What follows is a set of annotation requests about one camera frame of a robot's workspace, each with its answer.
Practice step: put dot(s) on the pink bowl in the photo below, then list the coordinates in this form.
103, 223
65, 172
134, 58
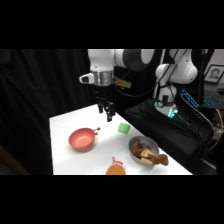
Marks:
81, 139

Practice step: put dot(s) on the orange plush toy red loop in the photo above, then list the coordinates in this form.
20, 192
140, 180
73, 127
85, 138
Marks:
115, 169

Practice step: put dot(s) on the brown plush toy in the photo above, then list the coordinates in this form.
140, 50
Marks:
146, 154

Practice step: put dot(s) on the small red cherry toy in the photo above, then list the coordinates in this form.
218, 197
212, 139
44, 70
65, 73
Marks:
96, 133

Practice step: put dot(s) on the blue lit device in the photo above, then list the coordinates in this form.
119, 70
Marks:
189, 99

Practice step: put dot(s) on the grey metal bowl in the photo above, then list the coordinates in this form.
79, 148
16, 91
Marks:
151, 143

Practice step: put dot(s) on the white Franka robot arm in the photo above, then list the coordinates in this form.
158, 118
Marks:
103, 61

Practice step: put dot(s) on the black curtain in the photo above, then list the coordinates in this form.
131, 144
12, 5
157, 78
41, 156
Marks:
36, 106

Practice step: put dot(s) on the small green light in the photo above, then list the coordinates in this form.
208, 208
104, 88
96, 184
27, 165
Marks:
172, 113

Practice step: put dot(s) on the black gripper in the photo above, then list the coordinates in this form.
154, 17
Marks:
104, 94

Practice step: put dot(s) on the black robot stand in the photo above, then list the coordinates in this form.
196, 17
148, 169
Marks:
166, 133

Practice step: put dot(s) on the tan wrist camera box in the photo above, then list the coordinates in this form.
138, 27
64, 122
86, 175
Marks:
122, 83

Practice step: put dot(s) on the backlit keyboard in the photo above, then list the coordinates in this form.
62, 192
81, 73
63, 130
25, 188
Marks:
212, 100

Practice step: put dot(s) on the framed portrait picture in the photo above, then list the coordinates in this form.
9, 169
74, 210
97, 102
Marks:
214, 74

